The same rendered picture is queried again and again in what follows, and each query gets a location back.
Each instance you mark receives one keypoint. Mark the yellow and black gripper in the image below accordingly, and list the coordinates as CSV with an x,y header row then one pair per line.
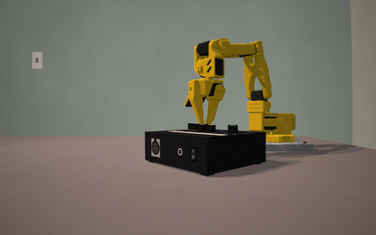
x,y
199,90

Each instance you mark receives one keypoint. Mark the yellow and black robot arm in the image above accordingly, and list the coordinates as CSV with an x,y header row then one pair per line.
x,y
209,63

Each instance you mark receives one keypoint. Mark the black lighting desk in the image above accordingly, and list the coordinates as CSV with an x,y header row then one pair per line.
x,y
205,150

